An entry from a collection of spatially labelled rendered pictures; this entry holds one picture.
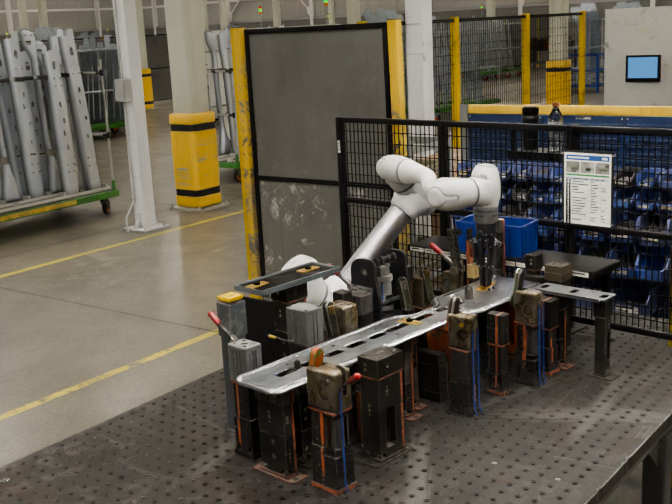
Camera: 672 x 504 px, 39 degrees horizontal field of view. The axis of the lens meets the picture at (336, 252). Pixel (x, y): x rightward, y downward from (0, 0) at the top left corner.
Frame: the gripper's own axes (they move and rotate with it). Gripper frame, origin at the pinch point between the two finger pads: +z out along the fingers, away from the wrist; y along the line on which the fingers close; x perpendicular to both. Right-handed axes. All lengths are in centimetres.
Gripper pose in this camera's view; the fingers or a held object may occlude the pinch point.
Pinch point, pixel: (486, 276)
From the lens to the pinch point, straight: 355.0
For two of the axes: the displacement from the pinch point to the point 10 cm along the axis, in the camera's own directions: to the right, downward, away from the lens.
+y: 7.3, 1.2, -6.8
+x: 6.9, -1.8, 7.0
